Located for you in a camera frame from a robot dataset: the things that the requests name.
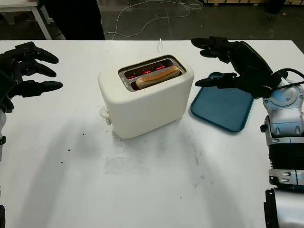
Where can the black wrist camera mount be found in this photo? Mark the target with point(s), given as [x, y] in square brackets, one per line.
[259, 83]
[6, 85]

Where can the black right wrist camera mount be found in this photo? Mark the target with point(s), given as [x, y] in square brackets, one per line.
[259, 83]

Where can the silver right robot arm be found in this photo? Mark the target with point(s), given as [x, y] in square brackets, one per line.
[285, 114]

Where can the cream white toaster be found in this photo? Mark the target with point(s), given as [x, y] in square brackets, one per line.
[142, 111]

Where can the white metal desk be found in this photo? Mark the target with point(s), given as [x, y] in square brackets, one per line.
[41, 23]

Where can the teal plastic tray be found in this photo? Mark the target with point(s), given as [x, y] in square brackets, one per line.
[221, 111]

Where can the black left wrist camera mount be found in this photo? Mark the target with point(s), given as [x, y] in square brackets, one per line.
[6, 85]

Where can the person in black trousers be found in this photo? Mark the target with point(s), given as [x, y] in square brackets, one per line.
[76, 19]

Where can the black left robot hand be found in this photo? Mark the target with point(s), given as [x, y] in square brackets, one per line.
[9, 60]

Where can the slice of toast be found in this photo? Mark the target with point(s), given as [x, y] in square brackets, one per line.
[156, 76]

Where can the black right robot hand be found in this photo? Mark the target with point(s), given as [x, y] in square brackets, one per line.
[249, 57]

